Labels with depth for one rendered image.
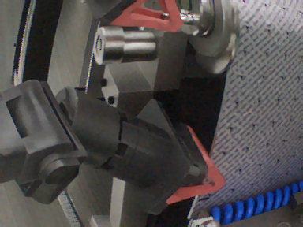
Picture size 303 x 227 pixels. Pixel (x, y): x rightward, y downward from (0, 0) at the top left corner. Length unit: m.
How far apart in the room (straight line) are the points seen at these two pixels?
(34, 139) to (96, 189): 0.43
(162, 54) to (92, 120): 0.13
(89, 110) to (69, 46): 0.64
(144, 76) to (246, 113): 0.12
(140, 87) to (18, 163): 0.24
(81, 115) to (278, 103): 0.21
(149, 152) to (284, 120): 0.17
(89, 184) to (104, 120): 0.35
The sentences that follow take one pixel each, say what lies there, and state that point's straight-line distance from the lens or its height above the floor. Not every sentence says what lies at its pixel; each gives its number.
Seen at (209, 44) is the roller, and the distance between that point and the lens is 0.66.
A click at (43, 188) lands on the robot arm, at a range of 0.66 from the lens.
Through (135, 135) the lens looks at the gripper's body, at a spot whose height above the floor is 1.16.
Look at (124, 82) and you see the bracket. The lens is 0.73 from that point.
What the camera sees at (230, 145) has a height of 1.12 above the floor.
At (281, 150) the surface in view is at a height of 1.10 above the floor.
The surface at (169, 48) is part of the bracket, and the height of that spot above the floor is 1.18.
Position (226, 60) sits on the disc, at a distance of 0.65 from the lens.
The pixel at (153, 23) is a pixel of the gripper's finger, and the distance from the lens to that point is 0.63.
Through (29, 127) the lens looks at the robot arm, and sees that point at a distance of 0.55.
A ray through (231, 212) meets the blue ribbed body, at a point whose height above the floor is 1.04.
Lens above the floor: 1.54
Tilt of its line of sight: 35 degrees down
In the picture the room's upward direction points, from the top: 10 degrees clockwise
